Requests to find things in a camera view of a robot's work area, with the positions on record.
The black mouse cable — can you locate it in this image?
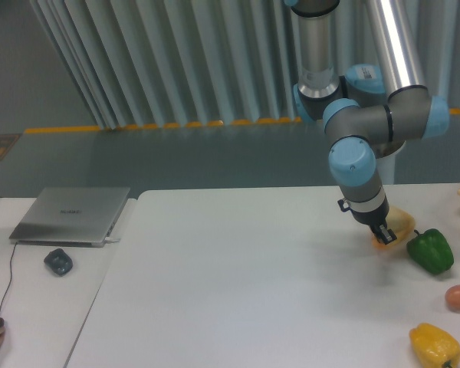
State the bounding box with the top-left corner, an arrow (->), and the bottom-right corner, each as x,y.
0,197 -> 19,319

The white corrugated partition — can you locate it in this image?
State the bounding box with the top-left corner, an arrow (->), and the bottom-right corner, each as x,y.
30,1 -> 460,129

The silver laptop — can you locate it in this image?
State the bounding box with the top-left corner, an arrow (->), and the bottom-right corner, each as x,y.
9,187 -> 130,247

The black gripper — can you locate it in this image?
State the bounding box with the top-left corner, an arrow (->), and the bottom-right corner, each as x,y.
337,199 -> 397,245

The white laptop plug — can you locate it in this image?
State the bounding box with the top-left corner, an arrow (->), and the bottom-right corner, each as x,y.
104,237 -> 120,244

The triangular bread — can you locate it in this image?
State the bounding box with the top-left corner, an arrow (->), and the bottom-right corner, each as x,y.
371,206 -> 416,250

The green bell pepper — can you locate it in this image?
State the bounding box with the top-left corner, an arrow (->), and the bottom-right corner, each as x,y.
406,228 -> 455,275

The yellow bell pepper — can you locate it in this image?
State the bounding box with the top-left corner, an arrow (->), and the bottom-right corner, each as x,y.
409,323 -> 460,368

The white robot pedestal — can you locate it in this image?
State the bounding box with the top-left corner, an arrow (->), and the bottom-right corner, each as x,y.
372,141 -> 406,185

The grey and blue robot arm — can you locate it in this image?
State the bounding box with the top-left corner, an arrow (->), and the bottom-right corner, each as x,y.
286,1 -> 449,245

